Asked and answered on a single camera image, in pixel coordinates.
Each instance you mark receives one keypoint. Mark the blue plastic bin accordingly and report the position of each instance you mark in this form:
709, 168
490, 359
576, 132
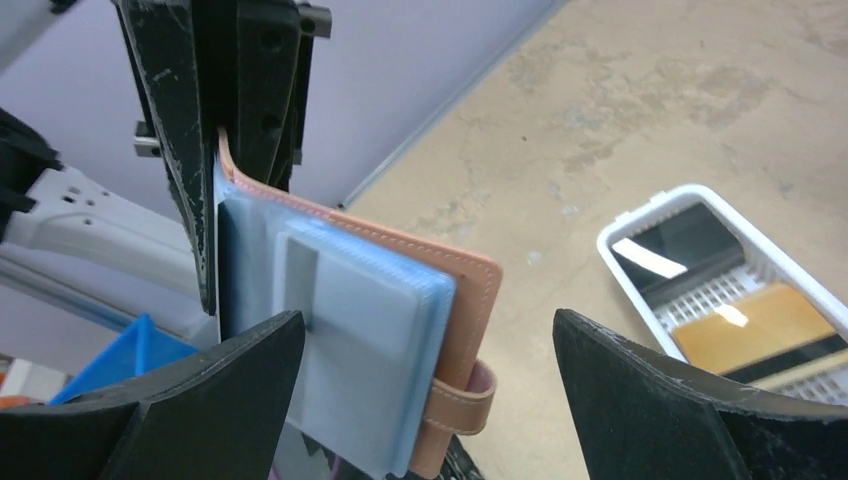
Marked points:
140, 348

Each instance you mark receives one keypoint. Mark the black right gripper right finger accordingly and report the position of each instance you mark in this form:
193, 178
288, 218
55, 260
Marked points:
640, 414

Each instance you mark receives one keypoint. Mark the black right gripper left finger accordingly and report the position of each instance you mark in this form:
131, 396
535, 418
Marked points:
216, 414

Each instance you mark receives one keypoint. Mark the gold magnetic stripe card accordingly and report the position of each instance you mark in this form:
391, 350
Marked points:
768, 339

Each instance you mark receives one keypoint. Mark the white plastic basket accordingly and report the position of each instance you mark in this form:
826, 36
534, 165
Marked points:
765, 263

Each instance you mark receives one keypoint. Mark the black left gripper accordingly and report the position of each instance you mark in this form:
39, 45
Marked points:
254, 60

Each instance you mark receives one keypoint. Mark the tan leather card holder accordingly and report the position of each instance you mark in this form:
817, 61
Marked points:
390, 372

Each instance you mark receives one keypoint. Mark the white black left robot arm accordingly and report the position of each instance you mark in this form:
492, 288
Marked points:
49, 206

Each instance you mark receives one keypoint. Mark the black VIP card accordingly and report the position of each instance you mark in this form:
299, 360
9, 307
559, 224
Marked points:
264, 265

